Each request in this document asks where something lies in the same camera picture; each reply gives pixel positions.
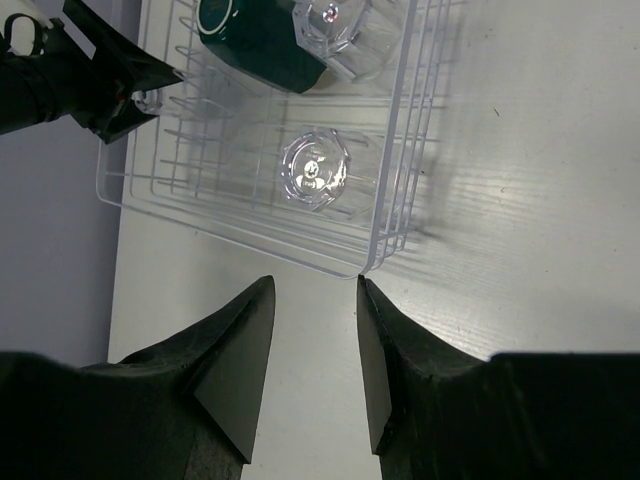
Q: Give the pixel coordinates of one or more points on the clear acrylic dish rack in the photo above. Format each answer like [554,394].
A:
[211,160]

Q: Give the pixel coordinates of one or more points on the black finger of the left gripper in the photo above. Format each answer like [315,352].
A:
[127,119]
[117,60]

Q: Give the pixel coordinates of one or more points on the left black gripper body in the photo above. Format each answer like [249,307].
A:
[53,81]

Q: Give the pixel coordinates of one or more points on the dark teal mug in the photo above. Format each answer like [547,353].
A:
[257,38]

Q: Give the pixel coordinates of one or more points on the small clear glass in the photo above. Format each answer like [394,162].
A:
[150,102]

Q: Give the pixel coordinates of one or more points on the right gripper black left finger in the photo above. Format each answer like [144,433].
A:
[184,408]

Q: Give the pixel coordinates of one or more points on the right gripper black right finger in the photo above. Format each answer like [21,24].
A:
[436,412]

